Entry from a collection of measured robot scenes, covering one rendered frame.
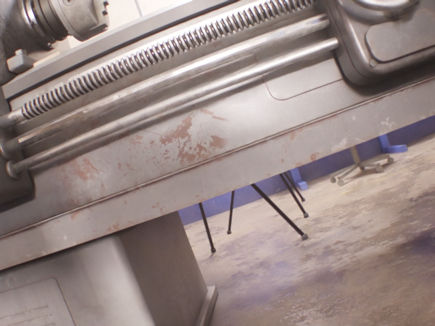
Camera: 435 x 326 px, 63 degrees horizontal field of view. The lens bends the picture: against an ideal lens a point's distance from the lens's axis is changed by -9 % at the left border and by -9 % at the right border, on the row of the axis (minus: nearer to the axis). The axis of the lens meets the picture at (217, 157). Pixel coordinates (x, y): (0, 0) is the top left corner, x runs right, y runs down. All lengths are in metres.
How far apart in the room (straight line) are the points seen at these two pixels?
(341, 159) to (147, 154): 3.42
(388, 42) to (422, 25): 0.08
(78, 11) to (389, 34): 0.83
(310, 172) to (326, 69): 3.28
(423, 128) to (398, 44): 3.76
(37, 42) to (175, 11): 0.52
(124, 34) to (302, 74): 0.41
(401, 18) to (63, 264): 0.85
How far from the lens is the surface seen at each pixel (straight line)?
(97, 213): 0.74
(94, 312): 0.92
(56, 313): 0.97
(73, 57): 0.96
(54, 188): 0.98
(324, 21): 0.82
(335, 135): 0.69
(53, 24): 1.25
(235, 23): 0.81
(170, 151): 0.87
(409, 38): 0.75
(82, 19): 1.19
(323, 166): 4.13
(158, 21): 0.91
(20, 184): 0.96
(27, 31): 1.25
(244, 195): 4.10
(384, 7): 0.68
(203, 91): 0.78
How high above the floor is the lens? 0.44
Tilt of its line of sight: 2 degrees up
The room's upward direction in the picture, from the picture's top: 20 degrees counter-clockwise
